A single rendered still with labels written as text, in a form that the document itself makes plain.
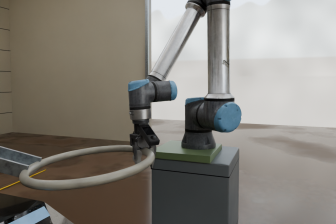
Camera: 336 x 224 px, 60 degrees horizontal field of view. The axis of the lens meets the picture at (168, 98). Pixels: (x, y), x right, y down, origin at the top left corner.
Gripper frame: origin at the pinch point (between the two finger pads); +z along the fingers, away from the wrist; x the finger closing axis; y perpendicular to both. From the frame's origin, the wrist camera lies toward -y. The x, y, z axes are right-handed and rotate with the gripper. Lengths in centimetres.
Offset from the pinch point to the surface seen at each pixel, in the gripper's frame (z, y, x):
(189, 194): 20.7, 7.6, -26.2
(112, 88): -34, 480, -158
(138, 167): -7.3, -22.2, 12.9
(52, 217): 8.3, -6.3, 38.7
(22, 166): -8.1, 6.1, 46.0
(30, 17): -211, 642, -27
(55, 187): -5.7, -18.8, 38.9
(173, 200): 24.1, 14.2, -20.7
